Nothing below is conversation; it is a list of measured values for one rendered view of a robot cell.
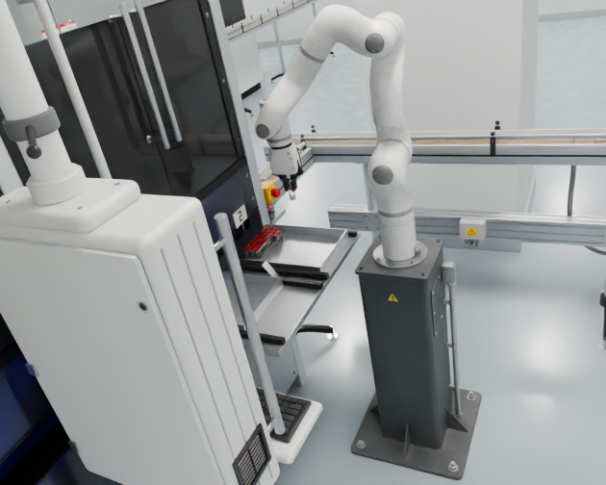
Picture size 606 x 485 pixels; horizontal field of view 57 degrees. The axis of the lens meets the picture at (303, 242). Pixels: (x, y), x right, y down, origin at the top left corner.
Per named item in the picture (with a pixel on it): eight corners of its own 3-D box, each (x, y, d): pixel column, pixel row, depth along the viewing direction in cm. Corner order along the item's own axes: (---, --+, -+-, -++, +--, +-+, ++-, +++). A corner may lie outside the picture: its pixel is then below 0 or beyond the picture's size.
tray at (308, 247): (238, 266, 208) (236, 258, 206) (270, 231, 227) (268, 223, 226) (321, 275, 193) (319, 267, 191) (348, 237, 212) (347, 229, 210)
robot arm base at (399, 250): (433, 242, 202) (430, 196, 193) (419, 271, 188) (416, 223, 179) (383, 239, 211) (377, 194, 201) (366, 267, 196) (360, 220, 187)
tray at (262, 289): (159, 319, 187) (156, 311, 185) (202, 275, 207) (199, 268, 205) (246, 334, 172) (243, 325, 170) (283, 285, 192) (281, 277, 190)
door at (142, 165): (71, 293, 146) (-36, 64, 117) (175, 209, 181) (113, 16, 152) (72, 293, 145) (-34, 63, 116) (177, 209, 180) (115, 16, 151)
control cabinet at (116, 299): (84, 476, 146) (-66, 209, 107) (133, 421, 160) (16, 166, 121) (246, 541, 122) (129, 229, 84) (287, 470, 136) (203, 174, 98)
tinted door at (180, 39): (176, 208, 181) (114, 15, 152) (242, 155, 213) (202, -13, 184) (178, 208, 181) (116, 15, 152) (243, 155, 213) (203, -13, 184)
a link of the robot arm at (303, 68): (314, 69, 162) (268, 148, 181) (330, 55, 175) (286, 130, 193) (288, 52, 162) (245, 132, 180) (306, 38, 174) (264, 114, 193)
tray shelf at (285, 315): (152, 333, 184) (150, 329, 183) (254, 227, 237) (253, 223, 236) (280, 357, 163) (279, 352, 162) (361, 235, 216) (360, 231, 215)
